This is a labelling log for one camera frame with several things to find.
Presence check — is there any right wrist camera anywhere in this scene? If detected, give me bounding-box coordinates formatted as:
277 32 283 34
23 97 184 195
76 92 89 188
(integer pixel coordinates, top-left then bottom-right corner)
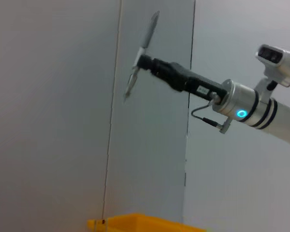
254 43 290 98

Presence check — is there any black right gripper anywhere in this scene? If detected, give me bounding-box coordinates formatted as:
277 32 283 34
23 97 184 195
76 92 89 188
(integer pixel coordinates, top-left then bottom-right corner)
137 54 230 104

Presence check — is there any silver retractable pen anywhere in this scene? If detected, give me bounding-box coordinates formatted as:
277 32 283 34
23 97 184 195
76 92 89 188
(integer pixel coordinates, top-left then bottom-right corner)
122 10 160 104

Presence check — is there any right gripper cable with connector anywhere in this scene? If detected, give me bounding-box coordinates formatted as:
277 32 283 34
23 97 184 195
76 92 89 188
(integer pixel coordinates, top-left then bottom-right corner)
190 92 233 135

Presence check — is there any yellow plastic storage bin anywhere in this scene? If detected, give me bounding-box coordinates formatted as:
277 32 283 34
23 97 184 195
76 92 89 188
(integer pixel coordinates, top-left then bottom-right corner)
87 212 209 232

